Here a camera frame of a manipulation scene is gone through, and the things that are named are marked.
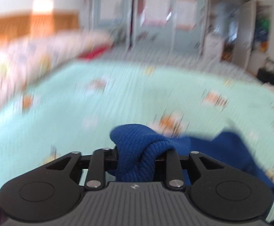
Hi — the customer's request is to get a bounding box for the blue knit sweater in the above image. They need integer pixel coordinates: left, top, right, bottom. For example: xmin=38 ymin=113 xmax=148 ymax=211
xmin=108 ymin=124 xmax=274 ymax=193

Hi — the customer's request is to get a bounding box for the mint bee-print quilt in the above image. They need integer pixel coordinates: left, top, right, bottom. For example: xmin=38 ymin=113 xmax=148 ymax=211
xmin=0 ymin=61 xmax=274 ymax=221

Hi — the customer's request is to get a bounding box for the red pillow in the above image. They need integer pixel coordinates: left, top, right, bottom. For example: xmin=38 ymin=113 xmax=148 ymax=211
xmin=78 ymin=47 xmax=110 ymax=60

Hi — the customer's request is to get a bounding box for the rolled floral duvet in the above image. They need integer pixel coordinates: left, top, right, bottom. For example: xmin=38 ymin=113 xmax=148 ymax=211
xmin=0 ymin=30 xmax=113 ymax=110

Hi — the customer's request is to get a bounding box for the black sofa chair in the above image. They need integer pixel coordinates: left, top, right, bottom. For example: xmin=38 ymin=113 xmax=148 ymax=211
xmin=257 ymin=68 xmax=274 ymax=85

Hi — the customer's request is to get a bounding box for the white drawer cabinet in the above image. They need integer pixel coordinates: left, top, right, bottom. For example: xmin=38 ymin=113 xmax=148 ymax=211
xmin=203 ymin=34 xmax=224 ymax=62

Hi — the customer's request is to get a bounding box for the sliding glass wardrobe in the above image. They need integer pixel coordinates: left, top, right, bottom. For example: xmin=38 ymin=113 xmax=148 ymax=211
xmin=85 ymin=0 xmax=208 ymax=56

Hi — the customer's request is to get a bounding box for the white door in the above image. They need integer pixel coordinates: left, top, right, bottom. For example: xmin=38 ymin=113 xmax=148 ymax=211
xmin=232 ymin=0 xmax=257 ymax=70

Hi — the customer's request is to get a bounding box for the wooden headboard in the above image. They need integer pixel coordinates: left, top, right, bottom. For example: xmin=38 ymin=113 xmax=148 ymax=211
xmin=0 ymin=10 xmax=80 ymax=47

